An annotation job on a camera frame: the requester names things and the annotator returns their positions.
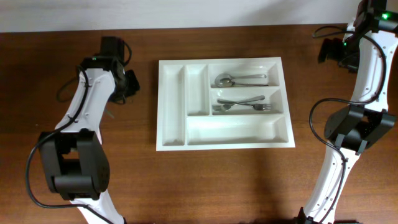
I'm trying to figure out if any silver fork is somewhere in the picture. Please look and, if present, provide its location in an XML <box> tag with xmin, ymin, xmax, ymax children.
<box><xmin>212</xmin><ymin>95</ymin><xmax>265</xmax><ymax>112</ymax></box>
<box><xmin>217</xmin><ymin>99</ymin><xmax>273</xmax><ymax>111</ymax></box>

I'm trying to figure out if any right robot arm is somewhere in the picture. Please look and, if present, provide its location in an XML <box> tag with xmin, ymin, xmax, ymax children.
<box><xmin>294</xmin><ymin>0</ymin><xmax>397</xmax><ymax>224</ymax></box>

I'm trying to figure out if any silver teaspoon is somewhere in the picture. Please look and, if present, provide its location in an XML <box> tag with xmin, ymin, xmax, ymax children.
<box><xmin>104</xmin><ymin>109</ymin><xmax>114</xmax><ymax>119</ymax></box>

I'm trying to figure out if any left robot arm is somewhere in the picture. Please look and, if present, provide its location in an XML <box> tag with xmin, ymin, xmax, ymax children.
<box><xmin>32</xmin><ymin>36</ymin><xmax>140</xmax><ymax>223</ymax></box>

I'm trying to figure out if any silver tablespoon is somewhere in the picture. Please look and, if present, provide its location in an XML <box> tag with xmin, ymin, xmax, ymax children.
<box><xmin>215</xmin><ymin>73</ymin><xmax>267</xmax><ymax>84</ymax></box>
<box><xmin>215</xmin><ymin>80</ymin><xmax>268</xmax><ymax>88</ymax></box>

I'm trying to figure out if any white plastic cutlery tray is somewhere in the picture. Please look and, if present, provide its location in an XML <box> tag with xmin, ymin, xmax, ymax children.
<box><xmin>156</xmin><ymin>57</ymin><xmax>295</xmax><ymax>151</ymax></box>

